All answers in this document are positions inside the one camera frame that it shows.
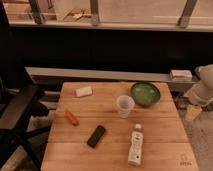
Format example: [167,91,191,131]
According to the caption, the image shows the green bowl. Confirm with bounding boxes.
[130,82,161,107]

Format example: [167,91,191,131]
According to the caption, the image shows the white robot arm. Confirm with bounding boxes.
[184,64,213,121]

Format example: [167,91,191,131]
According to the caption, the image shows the white sponge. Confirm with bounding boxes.
[76,86,93,97]

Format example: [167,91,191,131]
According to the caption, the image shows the clear plastic cup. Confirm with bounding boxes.
[116,95,135,118]

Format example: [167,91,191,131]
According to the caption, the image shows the black office chair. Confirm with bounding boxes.
[0,84,50,170]

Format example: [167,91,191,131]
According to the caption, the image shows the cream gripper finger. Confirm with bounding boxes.
[185,105,202,121]

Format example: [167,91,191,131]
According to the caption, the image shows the orange carrot toy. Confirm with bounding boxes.
[65,110,79,126]

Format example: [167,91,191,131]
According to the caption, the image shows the black eraser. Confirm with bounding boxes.
[87,125,106,148]

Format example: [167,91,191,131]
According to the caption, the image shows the small box on ledge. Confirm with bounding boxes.
[170,70,192,81]

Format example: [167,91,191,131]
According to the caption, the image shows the white plastic bottle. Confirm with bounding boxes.
[128,124,143,166]

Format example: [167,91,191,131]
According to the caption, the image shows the wooden table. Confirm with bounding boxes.
[41,82,199,171]

